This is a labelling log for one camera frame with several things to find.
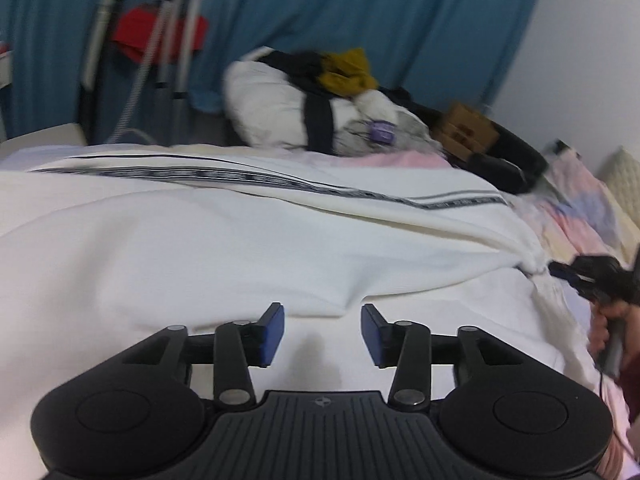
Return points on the brown paper bag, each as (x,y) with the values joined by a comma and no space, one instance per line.
(464,132)

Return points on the person's right hand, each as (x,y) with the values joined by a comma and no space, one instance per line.
(602,317)

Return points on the mustard yellow garment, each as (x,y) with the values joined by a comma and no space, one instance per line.
(347,74)

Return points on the white puffy jacket pile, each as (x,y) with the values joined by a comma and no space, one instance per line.
(275,99)

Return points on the red cloth on stand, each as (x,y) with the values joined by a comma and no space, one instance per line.
(133,32)

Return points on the white garment with black stripe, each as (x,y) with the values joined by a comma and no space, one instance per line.
(240,259)

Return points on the blue curtain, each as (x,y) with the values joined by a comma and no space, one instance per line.
(440,51)

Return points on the pastel pink duvet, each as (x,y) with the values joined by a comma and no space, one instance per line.
(575,199)

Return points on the black bag on bed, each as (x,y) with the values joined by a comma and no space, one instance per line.
(510,164)

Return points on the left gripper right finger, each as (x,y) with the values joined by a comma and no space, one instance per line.
(407,347)

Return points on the cream quilted pillow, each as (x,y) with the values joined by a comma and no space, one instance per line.
(621,174)

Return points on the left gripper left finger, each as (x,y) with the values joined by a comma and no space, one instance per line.
(238,347)

